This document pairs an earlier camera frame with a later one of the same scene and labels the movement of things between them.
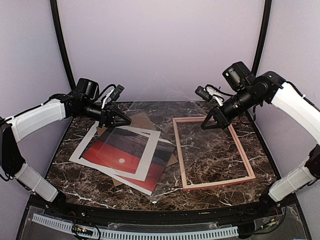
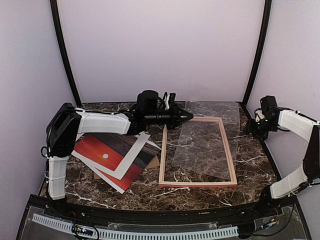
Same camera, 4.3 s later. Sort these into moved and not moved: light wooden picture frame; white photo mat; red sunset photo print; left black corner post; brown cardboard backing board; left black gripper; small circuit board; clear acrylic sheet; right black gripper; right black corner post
Moved: red sunset photo print; light wooden picture frame; left black gripper; right black gripper; clear acrylic sheet; brown cardboard backing board; white photo mat
Not moved: left black corner post; small circuit board; right black corner post
